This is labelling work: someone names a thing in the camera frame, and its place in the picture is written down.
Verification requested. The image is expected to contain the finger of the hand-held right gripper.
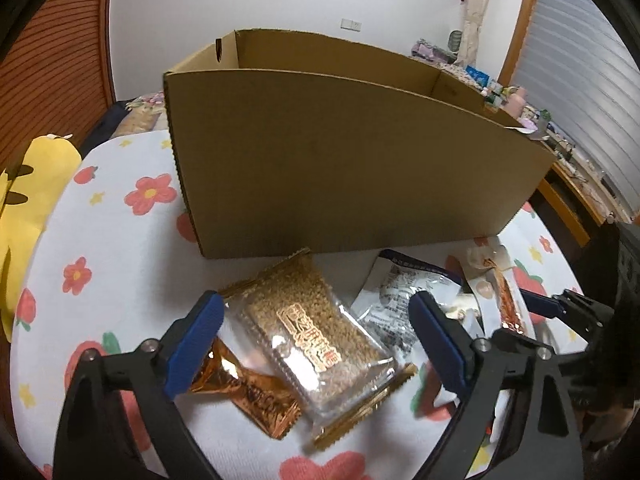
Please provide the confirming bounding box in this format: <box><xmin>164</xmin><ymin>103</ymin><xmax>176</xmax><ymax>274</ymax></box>
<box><xmin>517</xmin><ymin>287</ymin><xmax>618</xmax><ymax>356</ymax></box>

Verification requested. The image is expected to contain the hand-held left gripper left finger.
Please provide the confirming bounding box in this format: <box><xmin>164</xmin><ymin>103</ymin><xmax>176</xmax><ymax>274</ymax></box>
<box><xmin>59</xmin><ymin>290</ymin><xmax>226</xmax><ymax>480</ymax></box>

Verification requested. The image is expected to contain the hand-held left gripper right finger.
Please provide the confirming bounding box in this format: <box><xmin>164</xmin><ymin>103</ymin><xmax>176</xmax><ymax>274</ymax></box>
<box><xmin>407</xmin><ymin>290</ymin><xmax>586</xmax><ymax>480</ymax></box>

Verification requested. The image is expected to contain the white chicken foot packet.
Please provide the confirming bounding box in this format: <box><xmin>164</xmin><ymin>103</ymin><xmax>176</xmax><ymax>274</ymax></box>
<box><xmin>465</xmin><ymin>242</ymin><xmax>533</xmax><ymax>337</ymax></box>

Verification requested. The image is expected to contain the white packet with blue edge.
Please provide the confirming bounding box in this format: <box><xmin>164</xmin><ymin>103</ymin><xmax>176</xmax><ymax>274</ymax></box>
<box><xmin>350</xmin><ymin>249</ymin><xmax>465</xmax><ymax>366</ymax></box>

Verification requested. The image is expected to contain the orange foil packet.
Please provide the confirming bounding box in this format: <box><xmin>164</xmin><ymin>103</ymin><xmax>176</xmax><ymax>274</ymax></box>
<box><xmin>187</xmin><ymin>337</ymin><xmax>307</xmax><ymax>439</ymax></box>

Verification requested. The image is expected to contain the clear sesame cracker packet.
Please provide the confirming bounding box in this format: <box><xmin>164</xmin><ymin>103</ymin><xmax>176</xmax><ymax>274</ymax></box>
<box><xmin>220</xmin><ymin>247</ymin><xmax>418</xmax><ymax>452</ymax></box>

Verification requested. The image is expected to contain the brown cardboard box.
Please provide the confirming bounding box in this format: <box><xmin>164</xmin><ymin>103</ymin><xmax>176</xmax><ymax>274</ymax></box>
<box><xmin>162</xmin><ymin>29</ymin><xmax>557</xmax><ymax>260</ymax></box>

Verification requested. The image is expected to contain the wooden cabinet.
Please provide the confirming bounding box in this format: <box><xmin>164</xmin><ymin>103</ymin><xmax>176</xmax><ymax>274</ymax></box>
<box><xmin>537</xmin><ymin>105</ymin><xmax>640</xmax><ymax>249</ymax></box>

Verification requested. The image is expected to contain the strawberry printed blanket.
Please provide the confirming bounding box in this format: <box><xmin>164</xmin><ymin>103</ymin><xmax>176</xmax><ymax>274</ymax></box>
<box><xmin>10</xmin><ymin>130</ymin><xmax>596</xmax><ymax>480</ymax></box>

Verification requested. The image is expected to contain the pink thermos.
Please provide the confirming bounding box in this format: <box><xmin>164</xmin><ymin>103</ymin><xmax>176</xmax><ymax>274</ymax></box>
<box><xmin>502</xmin><ymin>87</ymin><xmax>529</xmax><ymax>116</ymax></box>

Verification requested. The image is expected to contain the grey window blind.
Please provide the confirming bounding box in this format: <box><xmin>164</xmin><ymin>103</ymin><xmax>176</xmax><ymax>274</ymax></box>
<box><xmin>512</xmin><ymin>0</ymin><xmax>640</xmax><ymax>222</ymax></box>

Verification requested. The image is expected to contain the yellow plush toy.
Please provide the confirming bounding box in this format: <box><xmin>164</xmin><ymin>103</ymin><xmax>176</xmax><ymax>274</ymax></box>
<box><xmin>0</xmin><ymin>134</ymin><xmax>83</xmax><ymax>343</ymax></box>

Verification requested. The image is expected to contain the dark blue bedsheet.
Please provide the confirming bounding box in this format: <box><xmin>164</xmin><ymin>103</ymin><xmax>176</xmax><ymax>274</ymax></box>
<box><xmin>80</xmin><ymin>100</ymin><xmax>136</xmax><ymax>157</ymax></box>

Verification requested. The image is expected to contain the floral quilt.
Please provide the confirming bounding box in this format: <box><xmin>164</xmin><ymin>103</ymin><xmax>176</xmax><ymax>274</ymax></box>
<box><xmin>112</xmin><ymin>91</ymin><xmax>168</xmax><ymax>137</ymax></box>

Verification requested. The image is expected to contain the folded floral cloth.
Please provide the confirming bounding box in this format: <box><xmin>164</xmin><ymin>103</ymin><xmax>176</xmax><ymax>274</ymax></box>
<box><xmin>440</xmin><ymin>62</ymin><xmax>481</xmax><ymax>86</ymax></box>

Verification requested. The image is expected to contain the folded purple cloth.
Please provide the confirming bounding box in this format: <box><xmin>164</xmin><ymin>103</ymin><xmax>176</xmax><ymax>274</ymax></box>
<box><xmin>411</xmin><ymin>39</ymin><xmax>459</xmax><ymax>64</ymax></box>

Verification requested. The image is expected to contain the cream patterned curtain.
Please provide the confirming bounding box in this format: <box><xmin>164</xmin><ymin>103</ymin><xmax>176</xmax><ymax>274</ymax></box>
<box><xmin>460</xmin><ymin>0</ymin><xmax>492</xmax><ymax>67</ymax></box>

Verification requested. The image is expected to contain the wooden slatted wardrobe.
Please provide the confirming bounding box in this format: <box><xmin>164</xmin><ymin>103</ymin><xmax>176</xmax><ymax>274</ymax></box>
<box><xmin>0</xmin><ymin>0</ymin><xmax>116</xmax><ymax>172</ymax></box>

